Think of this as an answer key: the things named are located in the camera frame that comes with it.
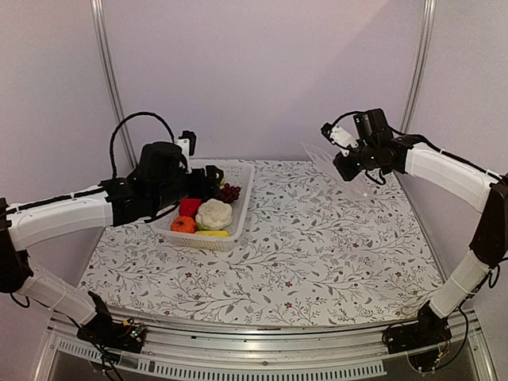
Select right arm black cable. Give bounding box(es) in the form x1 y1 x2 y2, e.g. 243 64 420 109
329 110 370 128

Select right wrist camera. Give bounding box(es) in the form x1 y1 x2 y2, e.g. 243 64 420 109
321 123 358 150

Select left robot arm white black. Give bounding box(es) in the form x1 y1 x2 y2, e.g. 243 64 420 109
1 140 224 344

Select right aluminium frame post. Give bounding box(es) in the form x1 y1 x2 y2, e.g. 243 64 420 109
400 0 437 133

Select aluminium frame post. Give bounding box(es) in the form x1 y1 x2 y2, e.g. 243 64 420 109
90 0 137 168
400 0 437 133

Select clear zip top bag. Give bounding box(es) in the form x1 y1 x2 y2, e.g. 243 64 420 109
302 143 375 201

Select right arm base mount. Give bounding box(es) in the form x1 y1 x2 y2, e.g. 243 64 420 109
382 311 469 374

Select white perforated plastic basket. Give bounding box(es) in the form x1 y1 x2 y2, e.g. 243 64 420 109
151 159 256 252

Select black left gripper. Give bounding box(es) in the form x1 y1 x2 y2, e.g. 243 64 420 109
152 164 223 212

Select dark red toy grapes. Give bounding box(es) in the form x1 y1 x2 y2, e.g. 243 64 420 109
218 183 241 203

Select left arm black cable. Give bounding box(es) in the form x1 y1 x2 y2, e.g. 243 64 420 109
110 112 176 179

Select white toy cauliflower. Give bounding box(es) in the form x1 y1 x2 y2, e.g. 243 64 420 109
195 198 233 230

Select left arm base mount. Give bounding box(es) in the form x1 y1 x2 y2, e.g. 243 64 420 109
77 291 146 354

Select red toy pepper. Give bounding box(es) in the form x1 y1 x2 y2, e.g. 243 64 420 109
179 198 202 218

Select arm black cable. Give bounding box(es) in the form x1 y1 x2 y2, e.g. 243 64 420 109
329 110 370 128
110 112 176 179

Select floral patterned table mat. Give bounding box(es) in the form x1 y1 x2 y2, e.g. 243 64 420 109
80 161 442 325

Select left aluminium frame post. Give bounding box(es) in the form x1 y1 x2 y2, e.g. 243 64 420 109
90 0 137 168

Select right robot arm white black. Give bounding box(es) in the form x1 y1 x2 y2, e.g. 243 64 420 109
329 129 507 346

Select yellow toy corn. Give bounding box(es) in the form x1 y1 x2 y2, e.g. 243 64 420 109
195 230 230 237

